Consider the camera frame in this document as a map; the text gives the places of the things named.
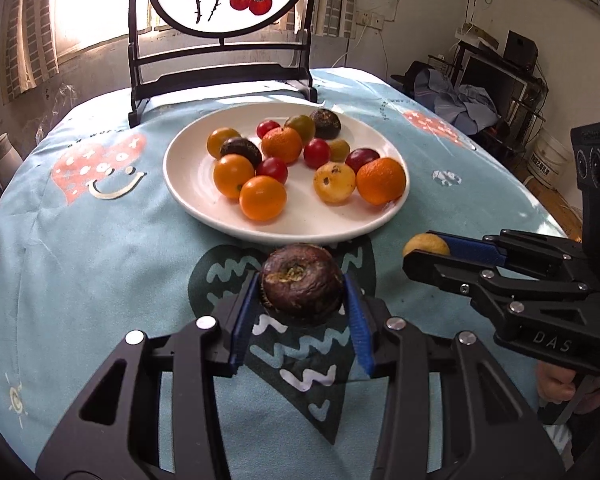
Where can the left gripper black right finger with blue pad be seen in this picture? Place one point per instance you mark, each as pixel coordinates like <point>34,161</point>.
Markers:
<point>451,412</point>

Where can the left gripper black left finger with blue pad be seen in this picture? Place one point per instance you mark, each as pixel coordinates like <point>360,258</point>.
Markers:
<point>149,411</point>

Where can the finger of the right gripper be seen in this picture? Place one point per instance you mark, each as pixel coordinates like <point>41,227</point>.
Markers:
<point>540,256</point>
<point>480,284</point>

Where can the yellow longan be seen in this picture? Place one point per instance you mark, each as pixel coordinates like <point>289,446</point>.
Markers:
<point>427,242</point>

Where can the large orange mandarin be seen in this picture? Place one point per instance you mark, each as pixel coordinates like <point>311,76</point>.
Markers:
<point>381,181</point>

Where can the dark water chestnut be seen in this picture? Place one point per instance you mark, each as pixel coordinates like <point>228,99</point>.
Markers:
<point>327,124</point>
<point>242,147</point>
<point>301,285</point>

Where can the yellow-green longan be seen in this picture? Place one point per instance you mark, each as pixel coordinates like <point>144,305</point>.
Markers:
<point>339,150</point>

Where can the small orange mandarin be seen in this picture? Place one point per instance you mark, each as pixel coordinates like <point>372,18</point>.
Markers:
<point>283,143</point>

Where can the person's right hand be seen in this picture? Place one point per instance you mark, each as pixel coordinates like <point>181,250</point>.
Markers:
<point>556,385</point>

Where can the white plastic bucket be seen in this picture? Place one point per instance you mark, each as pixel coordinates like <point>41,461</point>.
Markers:
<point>547,159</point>

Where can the blue clothes pile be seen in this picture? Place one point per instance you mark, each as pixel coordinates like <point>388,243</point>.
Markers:
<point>467,108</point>

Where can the black metal shelf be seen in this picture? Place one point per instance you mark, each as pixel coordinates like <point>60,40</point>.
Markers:
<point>517,95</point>

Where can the dark red cherry tomato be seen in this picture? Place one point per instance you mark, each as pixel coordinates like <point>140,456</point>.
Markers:
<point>361,157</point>

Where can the light blue patterned tablecloth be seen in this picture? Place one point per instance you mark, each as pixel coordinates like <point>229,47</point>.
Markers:
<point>93,245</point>

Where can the yellow spotted loquat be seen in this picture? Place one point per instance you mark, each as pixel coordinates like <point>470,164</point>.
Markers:
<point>334,182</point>

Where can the red cherry tomato right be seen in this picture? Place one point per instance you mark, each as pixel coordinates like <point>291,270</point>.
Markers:
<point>316,153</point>

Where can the white oval plate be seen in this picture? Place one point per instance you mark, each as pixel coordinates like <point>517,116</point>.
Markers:
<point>188,168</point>

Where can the orange tomato front middle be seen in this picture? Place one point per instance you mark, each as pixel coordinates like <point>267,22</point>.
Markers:
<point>262,198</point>

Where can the orange tomato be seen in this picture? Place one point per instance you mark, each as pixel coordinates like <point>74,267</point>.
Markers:
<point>217,138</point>
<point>262,198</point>
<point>230,173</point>

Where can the green-yellow tomato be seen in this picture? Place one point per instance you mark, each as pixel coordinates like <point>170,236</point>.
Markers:
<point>304,125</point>

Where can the red cherry tomato left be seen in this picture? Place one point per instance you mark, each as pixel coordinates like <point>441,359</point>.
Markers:
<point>265,127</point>

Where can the orange tomato front left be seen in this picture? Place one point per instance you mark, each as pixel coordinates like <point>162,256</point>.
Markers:
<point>230,173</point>

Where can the orange tomato back left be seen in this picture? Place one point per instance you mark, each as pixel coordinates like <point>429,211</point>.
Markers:
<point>217,138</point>

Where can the brick pattern curtain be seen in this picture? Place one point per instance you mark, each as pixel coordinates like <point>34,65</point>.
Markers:
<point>28,49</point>

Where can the black framed painted screen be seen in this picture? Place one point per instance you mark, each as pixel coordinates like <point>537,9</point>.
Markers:
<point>237,41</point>

